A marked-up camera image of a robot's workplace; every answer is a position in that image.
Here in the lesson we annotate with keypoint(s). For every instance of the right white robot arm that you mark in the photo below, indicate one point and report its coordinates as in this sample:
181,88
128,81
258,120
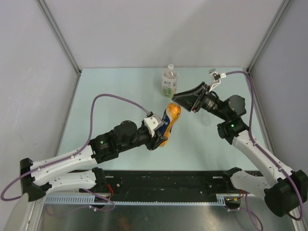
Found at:
282,188

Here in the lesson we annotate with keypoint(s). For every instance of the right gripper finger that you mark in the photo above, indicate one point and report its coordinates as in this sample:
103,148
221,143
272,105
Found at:
194,91
189,101

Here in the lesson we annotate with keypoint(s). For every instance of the orange milk tea bottle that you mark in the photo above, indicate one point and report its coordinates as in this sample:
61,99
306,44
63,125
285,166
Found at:
171,115

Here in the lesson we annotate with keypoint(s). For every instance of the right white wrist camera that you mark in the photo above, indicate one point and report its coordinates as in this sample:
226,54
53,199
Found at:
216,78

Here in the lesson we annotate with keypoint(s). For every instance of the aluminium corner post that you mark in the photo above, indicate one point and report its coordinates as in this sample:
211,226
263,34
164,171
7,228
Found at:
276,21
58,34

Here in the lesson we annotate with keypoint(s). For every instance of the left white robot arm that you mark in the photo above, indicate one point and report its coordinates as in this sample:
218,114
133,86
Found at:
78,170

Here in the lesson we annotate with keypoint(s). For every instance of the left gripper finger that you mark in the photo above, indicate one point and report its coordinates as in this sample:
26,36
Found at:
157,141
162,129

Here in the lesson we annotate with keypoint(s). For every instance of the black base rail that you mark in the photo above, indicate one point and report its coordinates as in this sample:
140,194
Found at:
165,186

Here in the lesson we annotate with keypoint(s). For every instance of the left aluminium corner post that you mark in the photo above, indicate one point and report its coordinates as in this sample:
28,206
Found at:
58,34

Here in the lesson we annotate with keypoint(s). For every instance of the right aluminium corner post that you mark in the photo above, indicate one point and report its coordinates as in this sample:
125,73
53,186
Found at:
276,21

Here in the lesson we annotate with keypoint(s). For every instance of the white slotted cable duct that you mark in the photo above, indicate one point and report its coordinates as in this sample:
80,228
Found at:
74,199

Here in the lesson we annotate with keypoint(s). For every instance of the clear plastic bottle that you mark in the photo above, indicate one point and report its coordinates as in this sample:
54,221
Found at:
207,119

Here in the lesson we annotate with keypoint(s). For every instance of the green label tea bottle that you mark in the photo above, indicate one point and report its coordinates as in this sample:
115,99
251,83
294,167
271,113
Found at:
169,81

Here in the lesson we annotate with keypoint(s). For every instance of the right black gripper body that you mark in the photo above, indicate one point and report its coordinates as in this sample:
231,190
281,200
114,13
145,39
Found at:
209,102

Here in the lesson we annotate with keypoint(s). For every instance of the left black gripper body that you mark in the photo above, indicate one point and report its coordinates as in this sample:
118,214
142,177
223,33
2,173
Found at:
142,138

